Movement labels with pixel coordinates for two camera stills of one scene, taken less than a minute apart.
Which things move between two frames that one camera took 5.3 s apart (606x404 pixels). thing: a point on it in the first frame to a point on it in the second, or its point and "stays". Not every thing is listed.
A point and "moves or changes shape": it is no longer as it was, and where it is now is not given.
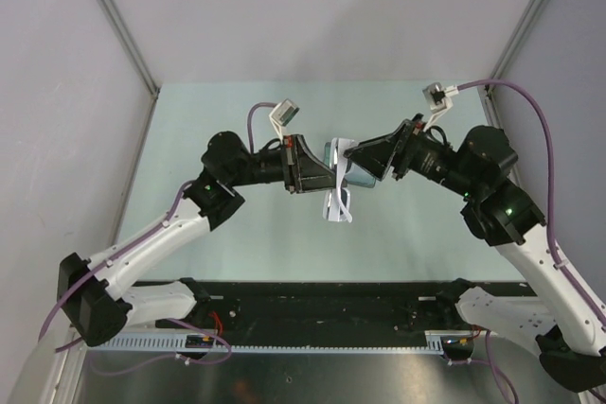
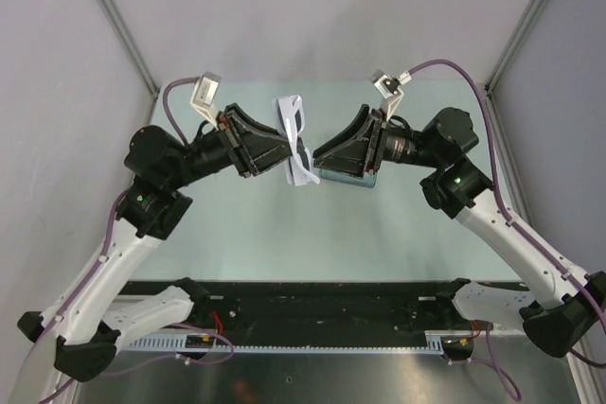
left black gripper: (301, 171) to (264, 149)
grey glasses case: (355, 175) stays
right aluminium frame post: (531, 15) stays
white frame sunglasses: (337, 203) moves or changes shape
